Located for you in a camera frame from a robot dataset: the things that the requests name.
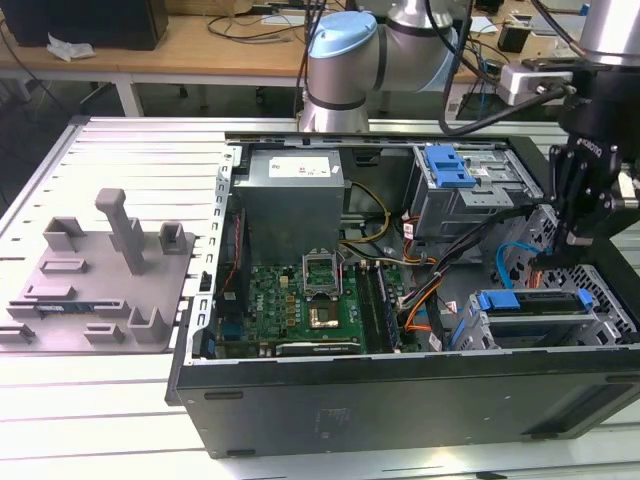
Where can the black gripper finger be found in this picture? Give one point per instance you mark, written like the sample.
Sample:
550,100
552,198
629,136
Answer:
597,220
562,220

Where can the hard disk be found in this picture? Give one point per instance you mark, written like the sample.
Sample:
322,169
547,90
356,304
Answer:
500,300

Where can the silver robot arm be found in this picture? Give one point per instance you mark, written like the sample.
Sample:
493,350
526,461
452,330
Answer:
345,60

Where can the grey disk bay cage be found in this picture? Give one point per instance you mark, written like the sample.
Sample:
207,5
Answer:
612,325

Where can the silver flat box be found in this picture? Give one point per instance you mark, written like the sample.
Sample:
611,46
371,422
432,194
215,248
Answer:
542,25

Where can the grey optical drive cage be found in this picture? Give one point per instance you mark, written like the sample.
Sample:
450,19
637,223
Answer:
450,210

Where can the small black box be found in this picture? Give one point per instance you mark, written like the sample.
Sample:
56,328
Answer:
510,37

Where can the blue plastic drive latch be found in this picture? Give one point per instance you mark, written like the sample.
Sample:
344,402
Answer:
447,165

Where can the white paper sheet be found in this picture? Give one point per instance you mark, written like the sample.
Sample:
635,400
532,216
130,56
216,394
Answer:
482,25

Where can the installed RAM stick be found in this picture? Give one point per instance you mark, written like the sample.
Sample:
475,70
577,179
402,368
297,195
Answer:
387,310

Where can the black RAM slot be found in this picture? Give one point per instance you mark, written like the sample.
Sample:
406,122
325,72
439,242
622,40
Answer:
365,305

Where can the thin metal locking lever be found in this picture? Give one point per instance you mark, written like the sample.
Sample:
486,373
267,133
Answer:
340,265

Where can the black open PC case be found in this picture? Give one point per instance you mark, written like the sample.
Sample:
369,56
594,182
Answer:
400,400

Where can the CPU socket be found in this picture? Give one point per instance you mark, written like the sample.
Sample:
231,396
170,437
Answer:
324,317

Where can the grey power supply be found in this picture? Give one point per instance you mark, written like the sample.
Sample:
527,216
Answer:
290,215

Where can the black graphics card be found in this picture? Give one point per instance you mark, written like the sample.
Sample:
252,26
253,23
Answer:
315,348

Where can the green motherboard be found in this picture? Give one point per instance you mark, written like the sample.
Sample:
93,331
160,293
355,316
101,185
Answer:
270,310

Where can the black case fan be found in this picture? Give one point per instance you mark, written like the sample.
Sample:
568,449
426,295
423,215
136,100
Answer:
237,235

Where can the brown cardboard piece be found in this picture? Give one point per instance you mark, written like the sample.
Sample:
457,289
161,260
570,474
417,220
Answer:
240,6

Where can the grey parts rack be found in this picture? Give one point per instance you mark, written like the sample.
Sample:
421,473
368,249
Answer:
100,300

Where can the green RAM stick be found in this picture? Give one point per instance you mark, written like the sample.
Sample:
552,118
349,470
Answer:
65,307

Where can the white crumpled paper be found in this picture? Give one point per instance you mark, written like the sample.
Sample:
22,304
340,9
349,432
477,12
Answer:
70,50

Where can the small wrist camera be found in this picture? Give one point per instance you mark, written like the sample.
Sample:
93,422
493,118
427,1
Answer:
630,190

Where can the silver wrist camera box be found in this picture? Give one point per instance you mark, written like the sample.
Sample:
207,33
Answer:
520,82

